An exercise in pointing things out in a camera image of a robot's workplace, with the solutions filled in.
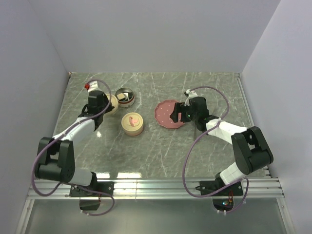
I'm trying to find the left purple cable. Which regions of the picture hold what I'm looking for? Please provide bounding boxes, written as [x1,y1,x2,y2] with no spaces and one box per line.
[31,79,116,216]

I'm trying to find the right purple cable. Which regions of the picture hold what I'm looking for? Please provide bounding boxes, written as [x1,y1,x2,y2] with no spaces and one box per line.
[181,86,250,213]

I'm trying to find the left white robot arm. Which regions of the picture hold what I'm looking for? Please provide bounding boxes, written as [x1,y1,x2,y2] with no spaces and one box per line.
[34,90,113,196]

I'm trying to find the metal tongs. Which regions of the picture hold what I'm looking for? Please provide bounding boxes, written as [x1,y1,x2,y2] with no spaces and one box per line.
[193,125,202,141]

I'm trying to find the tan sushi piece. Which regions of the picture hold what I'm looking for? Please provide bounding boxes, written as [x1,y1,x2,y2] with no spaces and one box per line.
[117,93,126,101]

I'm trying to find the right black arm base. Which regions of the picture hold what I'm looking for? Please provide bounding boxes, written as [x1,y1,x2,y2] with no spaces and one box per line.
[195,179,246,214]

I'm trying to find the steel lunch box bowl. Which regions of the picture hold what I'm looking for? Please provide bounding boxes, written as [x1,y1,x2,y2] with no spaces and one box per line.
[115,87,135,108]

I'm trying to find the pink scalloped plate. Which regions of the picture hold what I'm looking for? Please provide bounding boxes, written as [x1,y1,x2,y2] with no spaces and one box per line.
[154,99,185,129]

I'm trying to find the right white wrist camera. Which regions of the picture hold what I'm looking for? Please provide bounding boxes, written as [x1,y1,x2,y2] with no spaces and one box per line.
[184,89,198,102]

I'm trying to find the pink lunch box tier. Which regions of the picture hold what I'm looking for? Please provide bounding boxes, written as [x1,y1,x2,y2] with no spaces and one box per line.
[122,125,144,136]

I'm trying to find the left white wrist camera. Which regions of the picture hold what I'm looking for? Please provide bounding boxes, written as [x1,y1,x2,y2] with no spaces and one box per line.
[84,81,100,93]

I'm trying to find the purple cable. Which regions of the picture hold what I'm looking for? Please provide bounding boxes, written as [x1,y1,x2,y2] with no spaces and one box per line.
[181,86,250,213]
[31,79,116,216]

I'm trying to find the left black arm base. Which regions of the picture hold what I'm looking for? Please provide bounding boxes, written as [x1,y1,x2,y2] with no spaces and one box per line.
[69,179,115,212]

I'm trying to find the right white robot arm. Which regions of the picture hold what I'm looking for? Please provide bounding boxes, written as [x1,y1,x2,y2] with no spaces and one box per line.
[170,97,273,195]

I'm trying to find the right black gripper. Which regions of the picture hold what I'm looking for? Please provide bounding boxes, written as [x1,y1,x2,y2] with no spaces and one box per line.
[169,102,198,123]

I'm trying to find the aluminium mounting rail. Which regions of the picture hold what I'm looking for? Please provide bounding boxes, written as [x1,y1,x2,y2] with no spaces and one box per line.
[26,177,284,200]

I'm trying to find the cream lid with pink handle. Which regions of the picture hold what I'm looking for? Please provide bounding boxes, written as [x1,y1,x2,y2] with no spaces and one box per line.
[121,112,144,127]

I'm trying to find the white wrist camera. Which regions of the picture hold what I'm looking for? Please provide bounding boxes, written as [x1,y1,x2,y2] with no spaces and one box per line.
[84,81,100,93]
[184,89,198,102]

